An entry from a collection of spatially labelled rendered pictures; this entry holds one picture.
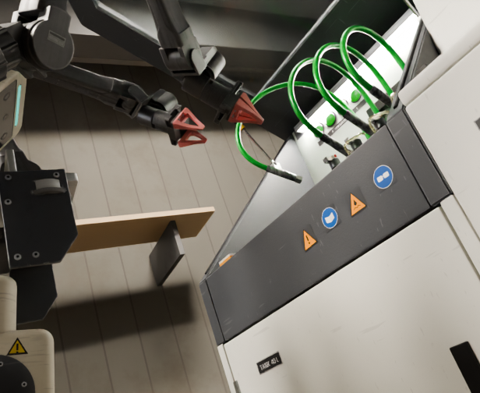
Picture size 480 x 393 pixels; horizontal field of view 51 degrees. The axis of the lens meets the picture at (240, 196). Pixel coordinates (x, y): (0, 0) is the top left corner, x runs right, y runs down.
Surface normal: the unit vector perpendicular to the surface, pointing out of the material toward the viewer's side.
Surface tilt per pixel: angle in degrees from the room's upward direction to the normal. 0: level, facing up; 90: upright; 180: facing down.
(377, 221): 90
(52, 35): 125
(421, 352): 90
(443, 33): 76
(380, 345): 90
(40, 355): 90
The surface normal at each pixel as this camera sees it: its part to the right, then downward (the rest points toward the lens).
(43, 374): 0.40, -0.52
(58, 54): 0.83, 0.11
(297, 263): -0.79, 0.00
